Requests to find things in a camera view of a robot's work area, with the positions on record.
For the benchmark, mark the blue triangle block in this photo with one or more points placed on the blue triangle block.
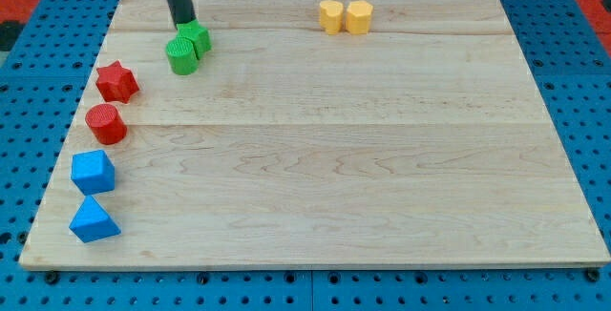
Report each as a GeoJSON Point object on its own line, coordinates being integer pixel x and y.
{"type": "Point", "coordinates": [91, 222]}

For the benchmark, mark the wooden board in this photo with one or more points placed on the wooden board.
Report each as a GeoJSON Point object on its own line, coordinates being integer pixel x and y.
{"type": "Point", "coordinates": [422, 144]}

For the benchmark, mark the yellow heart block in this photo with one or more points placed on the yellow heart block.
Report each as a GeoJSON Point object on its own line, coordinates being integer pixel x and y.
{"type": "Point", "coordinates": [331, 16]}

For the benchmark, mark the yellow hexagon block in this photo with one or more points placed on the yellow hexagon block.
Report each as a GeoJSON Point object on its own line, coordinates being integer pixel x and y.
{"type": "Point", "coordinates": [358, 17]}

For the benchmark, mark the green star block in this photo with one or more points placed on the green star block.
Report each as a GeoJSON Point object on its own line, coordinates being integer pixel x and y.
{"type": "Point", "coordinates": [198, 35]}

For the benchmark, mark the green cylinder block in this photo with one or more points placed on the green cylinder block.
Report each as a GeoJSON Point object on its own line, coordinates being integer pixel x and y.
{"type": "Point", "coordinates": [181, 56]}

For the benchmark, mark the red star block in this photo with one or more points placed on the red star block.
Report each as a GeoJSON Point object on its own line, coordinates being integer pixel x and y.
{"type": "Point", "coordinates": [116, 83]}

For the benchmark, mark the red cylinder block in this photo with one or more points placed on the red cylinder block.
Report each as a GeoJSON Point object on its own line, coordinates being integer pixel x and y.
{"type": "Point", "coordinates": [106, 124]}

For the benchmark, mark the blue cube block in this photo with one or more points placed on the blue cube block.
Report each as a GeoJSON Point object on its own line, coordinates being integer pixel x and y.
{"type": "Point", "coordinates": [93, 172]}

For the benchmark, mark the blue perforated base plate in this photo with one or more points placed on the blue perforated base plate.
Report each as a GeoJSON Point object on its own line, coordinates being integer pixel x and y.
{"type": "Point", "coordinates": [41, 83]}

